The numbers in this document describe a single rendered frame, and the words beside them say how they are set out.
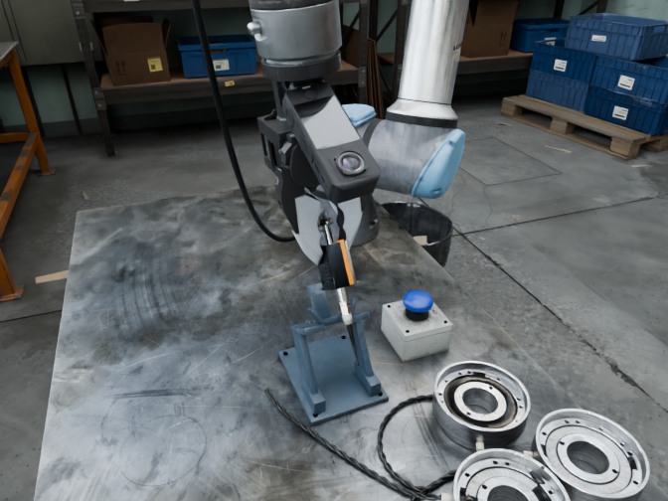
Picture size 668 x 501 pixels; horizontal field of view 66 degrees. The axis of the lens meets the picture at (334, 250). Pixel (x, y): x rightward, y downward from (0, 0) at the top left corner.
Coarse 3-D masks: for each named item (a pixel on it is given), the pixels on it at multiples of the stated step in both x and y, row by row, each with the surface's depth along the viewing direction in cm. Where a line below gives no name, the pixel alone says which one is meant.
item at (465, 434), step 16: (448, 368) 61; (464, 368) 62; (480, 368) 62; (496, 368) 61; (464, 384) 61; (480, 384) 61; (512, 384) 60; (432, 400) 59; (464, 400) 61; (480, 400) 61; (496, 400) 59; (528, 400) 57; (448, 416) 55; (480, 416) 57; (496, 416) 57; (528, 416) 56; (448, 432) 56; (464, 432) 55; (480, 432) 54; (496, 432) 54; (512, 432) 54
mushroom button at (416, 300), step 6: (408, 294) 68; (414, 294) 68; (420, 294) 68; (426, 294) 68; (408, 300) 67; (414, 300) 67; (420, 300) 67; (426, 300) 67; (432, 300) 68; (408, 306) 67; (414, 306) 67; (420, 306) 66; (426, 306) 67; (414, 312) 69; (420, 312) 69
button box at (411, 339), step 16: (384, 304) 71; (400, 304) 71; (384, 320) 72; (400, 320) 68; (416, 320) 68; (432, 320) 68; (448, 320) 68; (400, 336) 67; (416, 336) 66; (432, 336) 67; (448, 336) 68; (400, 352) 68; (416, 352) 68; (432, 352) 69
